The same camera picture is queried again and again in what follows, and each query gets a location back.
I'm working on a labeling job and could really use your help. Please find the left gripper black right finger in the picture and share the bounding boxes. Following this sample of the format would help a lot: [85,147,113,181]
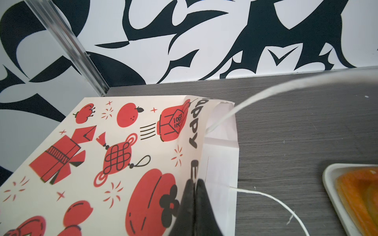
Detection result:
[195,179,223,236]

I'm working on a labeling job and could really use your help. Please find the red white paper bag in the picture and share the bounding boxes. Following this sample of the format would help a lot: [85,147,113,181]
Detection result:
[0,69,378,236]

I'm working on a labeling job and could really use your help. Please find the white plastic tray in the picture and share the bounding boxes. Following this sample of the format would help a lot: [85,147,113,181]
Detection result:
[322,163,377,236]

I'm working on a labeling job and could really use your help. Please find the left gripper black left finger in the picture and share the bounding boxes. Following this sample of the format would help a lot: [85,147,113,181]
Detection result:
[169,179,195,236]

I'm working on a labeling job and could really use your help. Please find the aluminium frame post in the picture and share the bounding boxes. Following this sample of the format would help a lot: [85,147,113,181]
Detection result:
[26,1,109,97]

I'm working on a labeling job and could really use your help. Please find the orange fake croissant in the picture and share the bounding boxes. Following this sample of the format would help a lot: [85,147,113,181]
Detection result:
[336,167,378,236]

